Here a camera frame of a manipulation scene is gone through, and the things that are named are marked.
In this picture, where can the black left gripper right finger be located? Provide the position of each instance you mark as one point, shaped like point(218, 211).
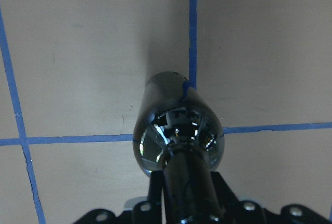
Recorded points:
point(247, 211)

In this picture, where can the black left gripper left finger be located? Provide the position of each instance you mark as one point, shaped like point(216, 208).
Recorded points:
point(147, 211)

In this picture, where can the dark glass wine bottle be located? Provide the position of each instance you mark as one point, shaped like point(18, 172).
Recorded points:
point(178, 134)

